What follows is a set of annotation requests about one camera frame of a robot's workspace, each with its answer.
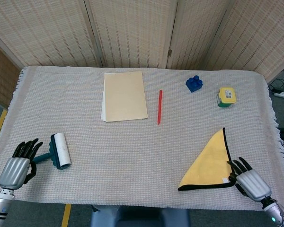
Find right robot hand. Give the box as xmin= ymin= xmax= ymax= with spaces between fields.
xmin=226 ymin=157 xmax=272 ymax=202

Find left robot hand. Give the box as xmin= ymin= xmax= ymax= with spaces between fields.
xmin=0 ymin=138 xmax=44 ymax=191

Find black and yellow cloth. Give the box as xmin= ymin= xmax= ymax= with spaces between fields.
xmin=177 ymin=127 xmax=237 ymax=192

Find teal lint roller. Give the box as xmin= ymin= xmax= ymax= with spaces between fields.
xmin=33 ymin=132 xmax=72 ymax=170

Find woven white tablecloth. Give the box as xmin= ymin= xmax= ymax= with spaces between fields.
xmin=0 ymin=65 xmax=284 ymax=211

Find blue toy block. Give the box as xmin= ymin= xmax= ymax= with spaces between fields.
xmin=185 ymin=75 xmax=204 ymax=93

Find red pen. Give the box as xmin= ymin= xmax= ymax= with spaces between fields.
xmin=157 ymin=89 xmax=163 ymax=125

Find beige paper folder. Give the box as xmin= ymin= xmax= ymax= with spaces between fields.
xmin=101 ymin=70 xmax=149 ymax=123

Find woven folding screen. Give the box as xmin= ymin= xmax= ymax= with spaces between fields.
xmin=0 ymin=0 xmax=284 ymax=102

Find black power adapter cable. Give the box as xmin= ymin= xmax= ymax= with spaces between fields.
xmin=267 ymin=78 xmax=284 ymax=94

